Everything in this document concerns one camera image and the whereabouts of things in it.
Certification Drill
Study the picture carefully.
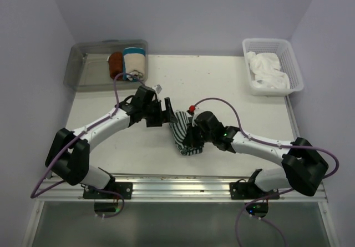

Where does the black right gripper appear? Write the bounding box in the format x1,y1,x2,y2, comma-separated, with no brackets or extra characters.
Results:
183,122,215,149

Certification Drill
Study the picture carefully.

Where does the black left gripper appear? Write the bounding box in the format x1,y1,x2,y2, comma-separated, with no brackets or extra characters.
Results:
142,97,177,127

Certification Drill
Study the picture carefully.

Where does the green white striped towel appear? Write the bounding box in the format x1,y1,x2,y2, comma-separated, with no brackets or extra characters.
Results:
169,110,202,156

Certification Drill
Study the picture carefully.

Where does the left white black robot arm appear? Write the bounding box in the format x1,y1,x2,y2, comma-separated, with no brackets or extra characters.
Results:
45,85,177,199

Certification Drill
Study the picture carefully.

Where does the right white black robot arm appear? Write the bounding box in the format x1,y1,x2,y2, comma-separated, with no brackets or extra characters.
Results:
183,109,329,199

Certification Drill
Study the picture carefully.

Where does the beige teal rolled towel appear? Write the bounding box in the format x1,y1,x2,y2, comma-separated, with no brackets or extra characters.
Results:
123,47,146,82

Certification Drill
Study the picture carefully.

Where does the brown rolled towel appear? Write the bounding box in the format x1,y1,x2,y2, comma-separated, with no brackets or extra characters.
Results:
108,52,123,79

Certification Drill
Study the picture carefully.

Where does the clear grey plastic bin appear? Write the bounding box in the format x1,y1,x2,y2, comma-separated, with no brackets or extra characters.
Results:
64,39,148,92

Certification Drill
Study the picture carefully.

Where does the white plastic basket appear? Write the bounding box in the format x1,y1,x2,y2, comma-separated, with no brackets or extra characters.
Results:
242,38,304,97

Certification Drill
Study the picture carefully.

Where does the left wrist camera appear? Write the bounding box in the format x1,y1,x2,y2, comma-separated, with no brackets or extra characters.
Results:
153,84,162,94

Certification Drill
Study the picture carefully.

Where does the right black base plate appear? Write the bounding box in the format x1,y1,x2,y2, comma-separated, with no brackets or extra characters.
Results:
229,179,280,200

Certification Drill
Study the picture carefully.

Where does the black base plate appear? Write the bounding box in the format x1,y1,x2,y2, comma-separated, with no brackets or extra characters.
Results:
229,179,280,200
83,182,133,200

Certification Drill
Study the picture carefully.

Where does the aluminium mounting rail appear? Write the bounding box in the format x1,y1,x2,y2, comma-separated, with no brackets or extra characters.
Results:
36,174,328,203

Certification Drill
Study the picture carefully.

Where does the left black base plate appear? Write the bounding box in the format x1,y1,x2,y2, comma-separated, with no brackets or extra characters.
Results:
83,182,133,200

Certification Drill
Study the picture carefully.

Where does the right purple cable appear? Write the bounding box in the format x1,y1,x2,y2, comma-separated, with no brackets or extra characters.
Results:
192,97,341,247

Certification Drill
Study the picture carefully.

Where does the purple cable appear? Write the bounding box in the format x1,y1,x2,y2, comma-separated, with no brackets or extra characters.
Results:
29,73,148,219
192,97,341,247

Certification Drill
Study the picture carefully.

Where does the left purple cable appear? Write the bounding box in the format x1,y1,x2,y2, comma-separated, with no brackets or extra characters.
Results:
29,73,148,219

